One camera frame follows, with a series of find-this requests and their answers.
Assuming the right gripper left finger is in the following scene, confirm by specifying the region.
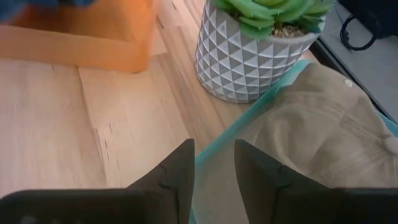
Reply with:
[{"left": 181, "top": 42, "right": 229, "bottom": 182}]
[{"left": 126, "top": 138, "right": 196, "bottom": 224}]

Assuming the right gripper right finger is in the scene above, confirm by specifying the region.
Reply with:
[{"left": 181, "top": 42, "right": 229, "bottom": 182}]
[{"left": 234, "top": 139, "right": 331, "bottom": 224}]

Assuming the tan baseball cap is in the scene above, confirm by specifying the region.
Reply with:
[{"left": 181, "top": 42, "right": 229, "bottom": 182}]
[{"left": 192, "top": 63, "right": 398, "bottom": 224}]

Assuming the teal translucent plastic bin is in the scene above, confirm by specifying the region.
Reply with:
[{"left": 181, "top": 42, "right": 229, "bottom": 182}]
[{"left": 188, "top": 59, "right": 398, "bottom": 224}]

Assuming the succulent in geometric grey pot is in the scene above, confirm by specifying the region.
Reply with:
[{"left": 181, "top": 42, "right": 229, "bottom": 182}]
[{"left": 194, "top": 0, "right": 336, "bottom": 104}]

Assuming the orange translucent plastic bin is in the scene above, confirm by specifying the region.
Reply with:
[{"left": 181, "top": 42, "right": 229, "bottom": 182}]
[{"left": 0, "top": 0, "right": 163, "bottom": 74}]

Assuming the black box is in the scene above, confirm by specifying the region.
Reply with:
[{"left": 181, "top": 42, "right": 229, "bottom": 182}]
[{"left": 337, "top": 0, "right": 398, "bottom": 40}]

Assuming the black aluminium table frame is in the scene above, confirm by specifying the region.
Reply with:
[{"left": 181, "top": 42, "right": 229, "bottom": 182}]
[{"left": 309, "top": 39, "right": 398, "bottom": 124}]

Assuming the coiled black cable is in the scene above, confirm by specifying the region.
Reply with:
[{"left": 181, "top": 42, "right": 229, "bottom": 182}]
[{"left": 339, "top": 12, "right": 383, "bottom": 52}]

